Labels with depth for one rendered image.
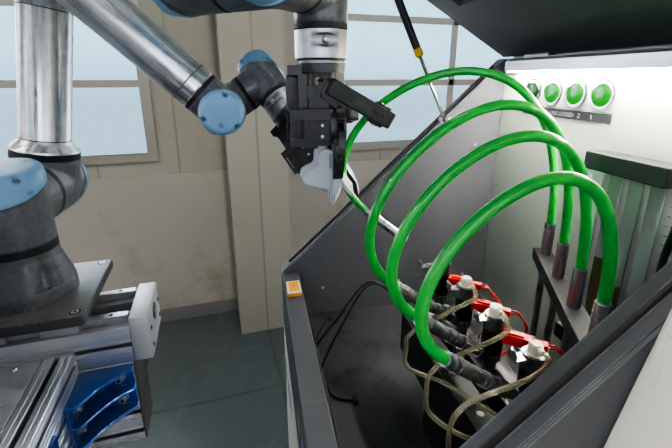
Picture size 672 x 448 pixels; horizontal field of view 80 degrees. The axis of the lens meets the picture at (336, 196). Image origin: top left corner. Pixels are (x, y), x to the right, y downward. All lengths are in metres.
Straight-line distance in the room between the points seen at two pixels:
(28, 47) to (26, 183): 0.25
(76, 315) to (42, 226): 0.16
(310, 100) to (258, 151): 1.50
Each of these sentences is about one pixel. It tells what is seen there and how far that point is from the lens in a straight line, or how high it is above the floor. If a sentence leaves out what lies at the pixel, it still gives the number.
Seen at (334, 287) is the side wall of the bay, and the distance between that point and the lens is 1.04.
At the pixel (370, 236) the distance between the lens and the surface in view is 0.55.
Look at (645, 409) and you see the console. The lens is 0.45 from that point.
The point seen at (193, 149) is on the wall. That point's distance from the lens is 2.35.
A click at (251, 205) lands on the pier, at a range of 2.14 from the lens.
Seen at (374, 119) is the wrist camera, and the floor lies 1.35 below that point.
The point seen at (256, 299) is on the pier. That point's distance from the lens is 2.37.
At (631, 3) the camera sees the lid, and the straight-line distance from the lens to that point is 0.74.
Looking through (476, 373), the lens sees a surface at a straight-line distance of 0.51.
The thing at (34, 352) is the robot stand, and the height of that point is 0.96.
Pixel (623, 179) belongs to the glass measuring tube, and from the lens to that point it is 0.77.
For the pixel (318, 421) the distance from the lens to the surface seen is 0.64.
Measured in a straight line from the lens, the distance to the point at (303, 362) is 0.73.
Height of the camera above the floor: 1.41
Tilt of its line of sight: 17 degrees down
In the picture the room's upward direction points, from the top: straight up
